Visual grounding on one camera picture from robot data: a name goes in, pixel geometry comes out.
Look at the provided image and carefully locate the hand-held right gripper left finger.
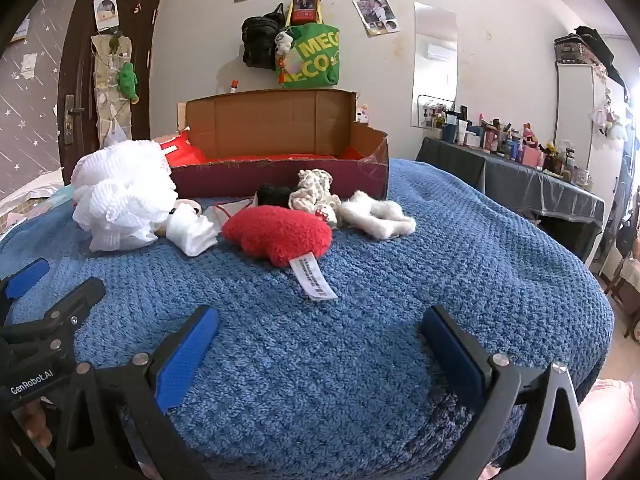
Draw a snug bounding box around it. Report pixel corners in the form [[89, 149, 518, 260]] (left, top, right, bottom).
[[55, 305, 221, 480]]

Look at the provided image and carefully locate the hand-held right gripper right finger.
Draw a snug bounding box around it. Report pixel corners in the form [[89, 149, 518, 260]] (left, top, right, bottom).
[[420, 305, 586, 480]]

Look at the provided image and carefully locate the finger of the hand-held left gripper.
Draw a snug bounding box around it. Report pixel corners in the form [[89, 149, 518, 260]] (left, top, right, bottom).
[[0, 276, 107, 356], [0, 258, 51, 311]]

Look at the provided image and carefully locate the white mesh bath pouf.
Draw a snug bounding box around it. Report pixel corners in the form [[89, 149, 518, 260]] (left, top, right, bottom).
[[71, 140, 180, 253]]

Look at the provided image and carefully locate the white sock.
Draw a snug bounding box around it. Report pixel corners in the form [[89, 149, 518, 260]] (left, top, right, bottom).
[[166, 207, 219, 257]]

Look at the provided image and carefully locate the beige powder puff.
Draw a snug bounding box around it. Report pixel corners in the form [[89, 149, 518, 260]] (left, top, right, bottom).
[[155, 199, 203, 237]]

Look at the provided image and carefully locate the white paper sachet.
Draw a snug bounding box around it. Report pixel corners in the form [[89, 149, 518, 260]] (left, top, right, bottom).
[[202, 200, 256, 226]]

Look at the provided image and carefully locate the white fluffy star hair clip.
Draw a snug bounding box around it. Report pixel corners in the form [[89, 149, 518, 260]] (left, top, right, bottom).
[[336, 190, 417, 240]]

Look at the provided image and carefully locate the red heart plush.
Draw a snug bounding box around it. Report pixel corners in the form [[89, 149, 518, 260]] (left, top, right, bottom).
[[221, 205, 338, 302]]

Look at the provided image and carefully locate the black scrunchie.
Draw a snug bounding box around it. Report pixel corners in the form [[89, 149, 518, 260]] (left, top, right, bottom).
[[256, 183, 301, 208]]

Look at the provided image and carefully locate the cream scrunchie with cat charm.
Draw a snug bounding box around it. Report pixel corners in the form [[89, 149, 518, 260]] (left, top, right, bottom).
[[289, 169, 342, 228]]

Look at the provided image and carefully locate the cardboard box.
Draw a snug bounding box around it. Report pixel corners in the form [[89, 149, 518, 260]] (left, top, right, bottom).
[[150, 89, 390, 200]]

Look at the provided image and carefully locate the person's left hand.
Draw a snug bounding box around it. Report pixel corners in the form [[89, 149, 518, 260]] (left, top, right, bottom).
[[20, 400, 55, 450]]

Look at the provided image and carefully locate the white plastic sheet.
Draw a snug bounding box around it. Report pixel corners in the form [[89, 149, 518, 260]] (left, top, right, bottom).
[[0, 167, 66, 211]]

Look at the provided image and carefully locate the light blue sheet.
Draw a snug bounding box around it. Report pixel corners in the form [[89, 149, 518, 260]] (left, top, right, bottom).
[[47, 184, 81, 206]]

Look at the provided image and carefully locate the blue knitted blanket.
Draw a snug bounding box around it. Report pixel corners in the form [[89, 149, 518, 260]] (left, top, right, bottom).
[[0, 157, 616, 480]]

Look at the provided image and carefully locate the clear plastic bag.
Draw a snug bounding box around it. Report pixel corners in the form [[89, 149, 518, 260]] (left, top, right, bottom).
[[100, 120, 128, 150]]

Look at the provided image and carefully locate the pink pillow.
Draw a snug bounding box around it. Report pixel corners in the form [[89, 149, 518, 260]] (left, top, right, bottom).
[[577, 379, 640, 480]]

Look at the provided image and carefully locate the table with grey cloth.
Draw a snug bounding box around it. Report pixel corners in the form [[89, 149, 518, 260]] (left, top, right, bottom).
[[416, 136, 606, 263]]

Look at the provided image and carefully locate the wooden chair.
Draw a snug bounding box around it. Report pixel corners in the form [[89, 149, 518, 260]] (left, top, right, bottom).
[[607, 255, 640, 341]]

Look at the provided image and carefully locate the dark brown door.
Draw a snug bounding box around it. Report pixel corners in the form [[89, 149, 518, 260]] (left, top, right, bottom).
[[57, 0, 163, 186]]

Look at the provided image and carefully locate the green plush toy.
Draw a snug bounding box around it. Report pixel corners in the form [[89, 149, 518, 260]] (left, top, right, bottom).
[[116, 61, 141, 103]]

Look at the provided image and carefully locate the row of cosmetic bottles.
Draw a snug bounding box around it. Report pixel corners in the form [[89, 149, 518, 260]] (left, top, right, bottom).
[[420, 102, 593, 186]]

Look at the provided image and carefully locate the beige hanging door organizer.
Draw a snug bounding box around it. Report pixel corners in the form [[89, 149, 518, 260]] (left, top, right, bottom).
[[90, 32, 133, 123]]

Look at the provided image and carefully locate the white wardrobe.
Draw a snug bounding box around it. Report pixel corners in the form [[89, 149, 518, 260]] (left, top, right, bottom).
[[556, 60, 631, 266]]

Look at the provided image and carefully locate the photo on door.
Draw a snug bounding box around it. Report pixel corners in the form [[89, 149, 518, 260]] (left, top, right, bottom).
[[93, 0, 120, 31]]

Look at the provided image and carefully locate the white hanging plush toy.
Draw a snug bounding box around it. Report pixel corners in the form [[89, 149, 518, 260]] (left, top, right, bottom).
[[590, 87, 633, 141]]

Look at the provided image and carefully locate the round pink charm with tassel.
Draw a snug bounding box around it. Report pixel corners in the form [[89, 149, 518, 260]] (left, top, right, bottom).
[[277, 55, 306, 83]]

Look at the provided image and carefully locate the black bag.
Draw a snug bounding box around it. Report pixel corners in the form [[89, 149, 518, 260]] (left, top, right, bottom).
[[241, 2, 287, 71]]

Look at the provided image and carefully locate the green tote bag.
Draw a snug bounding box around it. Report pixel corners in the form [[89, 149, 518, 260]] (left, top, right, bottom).
[[275, 22, 342, 90]]

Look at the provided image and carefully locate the dark patterned case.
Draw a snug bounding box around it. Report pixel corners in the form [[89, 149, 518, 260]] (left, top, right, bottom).
[[553, 34, 603, 67]]

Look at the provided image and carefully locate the red tin box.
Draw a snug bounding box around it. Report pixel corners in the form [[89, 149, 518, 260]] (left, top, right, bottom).
[[291, 0, 321, 25]]

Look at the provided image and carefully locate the thin red cord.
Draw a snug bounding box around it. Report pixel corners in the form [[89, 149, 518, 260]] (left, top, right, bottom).
[[217, 199, 257, 220]]

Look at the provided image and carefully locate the metal door handle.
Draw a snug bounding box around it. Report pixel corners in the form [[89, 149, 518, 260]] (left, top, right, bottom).
[[64, 95, 86, 146]]

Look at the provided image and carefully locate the wall mirror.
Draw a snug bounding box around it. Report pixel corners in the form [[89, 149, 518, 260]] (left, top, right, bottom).
[[411, 2, 458, 128]]

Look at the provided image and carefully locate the wall photo print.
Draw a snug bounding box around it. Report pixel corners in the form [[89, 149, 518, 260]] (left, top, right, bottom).
[[352, 0, 402, 37]]

